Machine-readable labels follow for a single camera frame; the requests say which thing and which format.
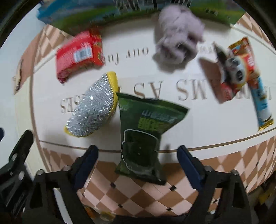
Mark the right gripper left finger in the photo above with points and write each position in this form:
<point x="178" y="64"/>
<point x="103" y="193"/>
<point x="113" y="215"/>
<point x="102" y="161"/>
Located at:
<point x="79" y="171"/>

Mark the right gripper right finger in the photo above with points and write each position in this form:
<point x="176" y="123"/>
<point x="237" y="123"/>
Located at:
<point x="197" y="174"/>

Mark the silver yellow scrub sponge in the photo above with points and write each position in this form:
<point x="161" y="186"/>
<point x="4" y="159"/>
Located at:
<point x="95" y="107"/>

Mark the green seaweed snack bag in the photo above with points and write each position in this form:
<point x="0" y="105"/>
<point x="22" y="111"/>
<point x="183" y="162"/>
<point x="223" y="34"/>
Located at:
<point x="143" y="122"/>

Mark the blue coffee stick sachet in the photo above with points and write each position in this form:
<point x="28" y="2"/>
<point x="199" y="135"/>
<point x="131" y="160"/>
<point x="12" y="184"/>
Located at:
<point x="260" y="99"/>

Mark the orange snack bag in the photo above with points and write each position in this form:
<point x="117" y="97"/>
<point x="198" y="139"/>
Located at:
<point x="234" y="67"/>

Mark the red snack packet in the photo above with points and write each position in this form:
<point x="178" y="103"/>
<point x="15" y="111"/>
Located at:
<point x="83" y="50"/>

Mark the purple fluffy cloth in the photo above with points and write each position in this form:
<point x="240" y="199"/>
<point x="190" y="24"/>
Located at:
<point x="178" y="31"/>

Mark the checkered printed table mat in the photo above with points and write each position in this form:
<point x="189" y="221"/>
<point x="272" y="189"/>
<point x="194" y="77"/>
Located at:
<point x="223" y="136"/>

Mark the cardboard box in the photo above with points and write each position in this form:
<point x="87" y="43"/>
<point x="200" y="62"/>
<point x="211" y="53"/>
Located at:
<point x="73" y="17"/>

